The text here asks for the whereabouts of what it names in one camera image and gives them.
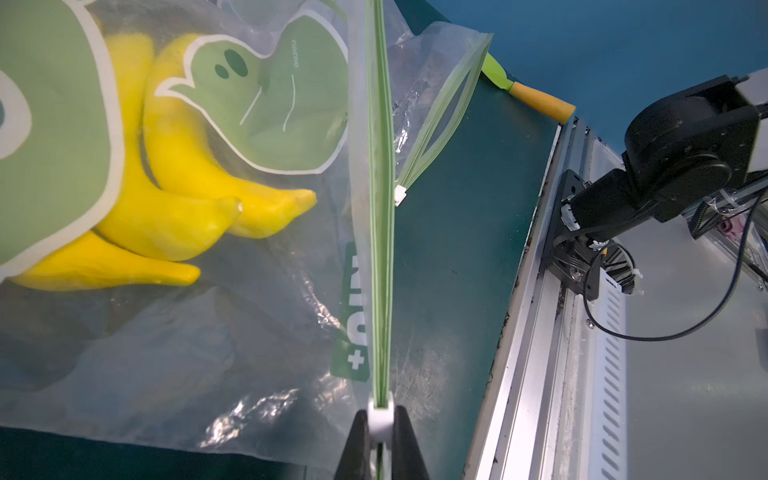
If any clear zip-top bag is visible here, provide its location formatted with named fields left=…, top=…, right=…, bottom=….
left=387, top=21, right=492, bottom=191

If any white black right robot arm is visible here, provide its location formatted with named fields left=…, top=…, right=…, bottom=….
left=554, top=69, right=767, bottom=245

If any aluminium front rail bed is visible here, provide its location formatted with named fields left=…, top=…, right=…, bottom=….
left=462, top=119, right=767, bottom=479

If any green printed zip-top bag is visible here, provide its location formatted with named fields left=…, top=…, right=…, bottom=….
left=1, top=1, right=395, bottom=473

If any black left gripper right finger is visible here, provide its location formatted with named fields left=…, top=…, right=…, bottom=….
left=391, top=405, right=430, bottom=480

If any white zip slider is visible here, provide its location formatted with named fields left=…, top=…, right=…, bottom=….
left=394, top=185, right=407, bottom=206

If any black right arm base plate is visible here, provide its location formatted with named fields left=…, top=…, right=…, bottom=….
left=542, top=169, right=601, bottom=301

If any white slider green bag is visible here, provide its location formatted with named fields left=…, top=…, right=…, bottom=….
left=366, top=391, right=395, bottom=449

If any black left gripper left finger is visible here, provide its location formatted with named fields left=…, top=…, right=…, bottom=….
left=333, top=410, right=372, bottom=480

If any green toy shovel yellow handle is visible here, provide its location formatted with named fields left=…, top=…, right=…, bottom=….
left=481, top=53, right=576, bottom=125

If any yellow banana bunch left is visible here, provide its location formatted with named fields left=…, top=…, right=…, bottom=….
left=10, top=33, right=317, bottom=292

